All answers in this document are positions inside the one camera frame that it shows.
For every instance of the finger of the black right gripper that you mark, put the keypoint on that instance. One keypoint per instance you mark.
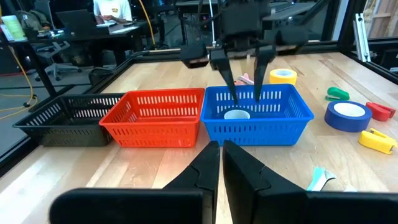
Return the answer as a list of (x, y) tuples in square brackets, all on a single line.
[(263, 62), (221, 60)]

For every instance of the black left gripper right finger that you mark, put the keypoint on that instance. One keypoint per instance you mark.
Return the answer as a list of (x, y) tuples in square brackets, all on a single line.
[(248, 193)]

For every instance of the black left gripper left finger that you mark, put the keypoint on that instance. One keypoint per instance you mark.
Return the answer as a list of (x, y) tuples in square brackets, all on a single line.
[(199, 183)]

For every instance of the yellow tape roll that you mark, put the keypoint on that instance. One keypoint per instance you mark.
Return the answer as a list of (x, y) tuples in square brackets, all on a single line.
[(275, 80)]

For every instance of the teal staple remover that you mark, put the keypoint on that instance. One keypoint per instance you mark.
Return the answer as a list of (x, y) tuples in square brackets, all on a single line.
[(318, 177)]

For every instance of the green mini stapler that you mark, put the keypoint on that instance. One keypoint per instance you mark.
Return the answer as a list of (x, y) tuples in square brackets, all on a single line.
[(339, 93)]

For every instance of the blue tape roll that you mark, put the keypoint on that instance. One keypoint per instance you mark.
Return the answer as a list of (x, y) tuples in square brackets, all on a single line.
[(335, 122)]

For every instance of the red mini stapler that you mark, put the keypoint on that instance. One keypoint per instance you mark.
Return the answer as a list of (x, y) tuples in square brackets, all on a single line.
[(377, 112)]

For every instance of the yellow mini stapler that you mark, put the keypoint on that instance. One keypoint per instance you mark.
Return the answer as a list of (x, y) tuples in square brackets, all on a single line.
[(373, 141)]

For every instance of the tape roll with white core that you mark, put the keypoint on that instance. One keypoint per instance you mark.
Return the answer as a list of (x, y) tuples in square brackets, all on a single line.
[(237, 115)]

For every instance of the blue plastic basket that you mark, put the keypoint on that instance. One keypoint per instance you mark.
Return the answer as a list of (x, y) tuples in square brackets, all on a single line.
[(264, 135)]

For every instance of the red plastic basket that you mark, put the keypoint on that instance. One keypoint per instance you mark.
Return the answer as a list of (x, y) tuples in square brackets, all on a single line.
[(155, 135)]

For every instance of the silver aluminium extrusion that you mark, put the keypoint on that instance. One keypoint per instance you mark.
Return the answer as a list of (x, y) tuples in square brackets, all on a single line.
[(362, 40)]

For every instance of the person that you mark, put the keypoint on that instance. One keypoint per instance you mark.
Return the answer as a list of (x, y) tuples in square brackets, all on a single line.
[(112, 9)]

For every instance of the wooden boards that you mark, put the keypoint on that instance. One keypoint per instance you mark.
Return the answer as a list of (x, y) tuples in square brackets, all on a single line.
[(382, 18)]

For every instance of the black desk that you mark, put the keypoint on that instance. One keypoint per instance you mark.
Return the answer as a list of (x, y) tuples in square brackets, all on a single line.
[(93, 35)]

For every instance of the black plastic basket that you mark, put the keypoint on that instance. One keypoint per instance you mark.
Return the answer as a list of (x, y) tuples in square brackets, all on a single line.
[(62, 135)]

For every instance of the black laptop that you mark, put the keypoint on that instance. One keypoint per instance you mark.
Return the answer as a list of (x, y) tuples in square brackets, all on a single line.
[(77, 20)]

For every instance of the grey office chair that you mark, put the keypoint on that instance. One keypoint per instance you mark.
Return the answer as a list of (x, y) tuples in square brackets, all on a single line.
[(54, 67)]

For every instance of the olive jacket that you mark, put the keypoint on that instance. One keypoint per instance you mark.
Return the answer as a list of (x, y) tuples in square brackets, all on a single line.
[(31, 20)]

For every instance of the pale green container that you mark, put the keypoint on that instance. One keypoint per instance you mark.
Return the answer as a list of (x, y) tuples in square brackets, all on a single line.
[(13, 28)]

